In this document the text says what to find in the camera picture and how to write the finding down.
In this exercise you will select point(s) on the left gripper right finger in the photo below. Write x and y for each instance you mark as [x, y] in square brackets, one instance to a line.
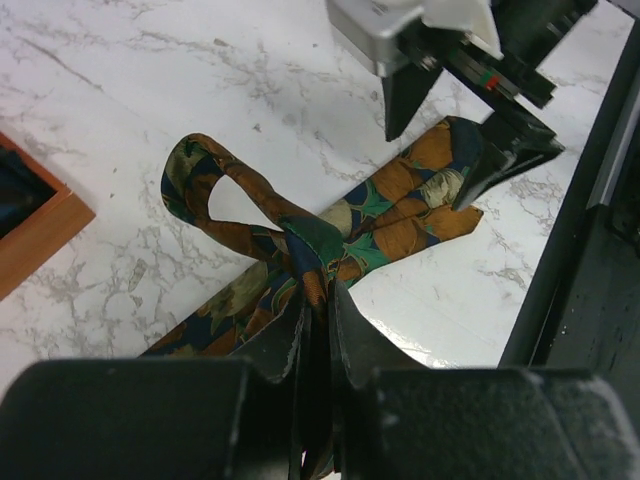
[394, 418]

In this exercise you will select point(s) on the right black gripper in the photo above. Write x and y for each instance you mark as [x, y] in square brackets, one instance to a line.
[510, 143]

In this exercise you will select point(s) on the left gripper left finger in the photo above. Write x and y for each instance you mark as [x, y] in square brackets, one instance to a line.
[233, 417]

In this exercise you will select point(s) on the floral brown green tie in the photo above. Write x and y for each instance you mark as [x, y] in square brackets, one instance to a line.
[402, 209]

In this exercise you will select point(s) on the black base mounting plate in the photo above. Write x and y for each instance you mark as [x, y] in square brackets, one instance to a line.
[598, 169]

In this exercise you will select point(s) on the wooden compartment tray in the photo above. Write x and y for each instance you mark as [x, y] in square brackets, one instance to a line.
[47, 228]

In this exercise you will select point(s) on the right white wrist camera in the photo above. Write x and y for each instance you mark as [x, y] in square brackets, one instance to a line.
[384, 36]

